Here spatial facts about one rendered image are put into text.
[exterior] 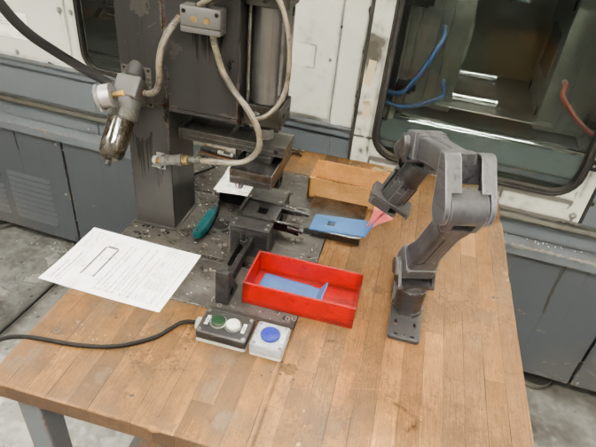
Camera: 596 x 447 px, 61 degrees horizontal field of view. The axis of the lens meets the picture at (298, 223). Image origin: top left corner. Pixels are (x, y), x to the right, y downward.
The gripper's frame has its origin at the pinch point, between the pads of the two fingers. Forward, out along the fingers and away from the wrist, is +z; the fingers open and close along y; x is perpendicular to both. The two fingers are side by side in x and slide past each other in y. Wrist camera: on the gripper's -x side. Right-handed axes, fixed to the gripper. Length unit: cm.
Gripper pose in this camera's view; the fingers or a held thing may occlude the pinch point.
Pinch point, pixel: (370, 223)
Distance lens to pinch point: 124.2
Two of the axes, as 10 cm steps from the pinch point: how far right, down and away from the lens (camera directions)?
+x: -2.7, 5.1, -8.2
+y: -8.4, -5.4, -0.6
